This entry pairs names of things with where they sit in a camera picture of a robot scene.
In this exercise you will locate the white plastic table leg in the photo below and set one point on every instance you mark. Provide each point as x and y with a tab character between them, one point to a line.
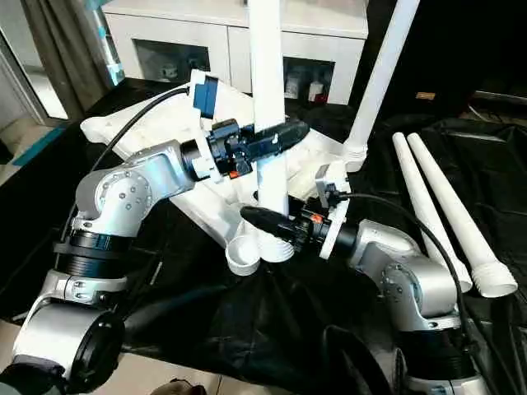
267	82
453	205
420	197
379	82

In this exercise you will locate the white plastic table top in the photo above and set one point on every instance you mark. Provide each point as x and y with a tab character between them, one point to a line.
164	119

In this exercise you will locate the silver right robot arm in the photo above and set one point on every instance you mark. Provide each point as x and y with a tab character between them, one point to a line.
403	280

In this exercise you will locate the black work mat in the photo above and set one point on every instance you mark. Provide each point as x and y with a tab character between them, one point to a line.
267	329

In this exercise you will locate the white glass-door cabinet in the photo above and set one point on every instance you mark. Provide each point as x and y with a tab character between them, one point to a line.
164	29

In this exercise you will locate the grey curtain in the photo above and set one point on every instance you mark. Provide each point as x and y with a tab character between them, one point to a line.
62	57

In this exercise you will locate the teal floor mat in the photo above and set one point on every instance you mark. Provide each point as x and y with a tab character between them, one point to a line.
37	144

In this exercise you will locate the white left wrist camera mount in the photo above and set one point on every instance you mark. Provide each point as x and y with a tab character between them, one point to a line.
201	94

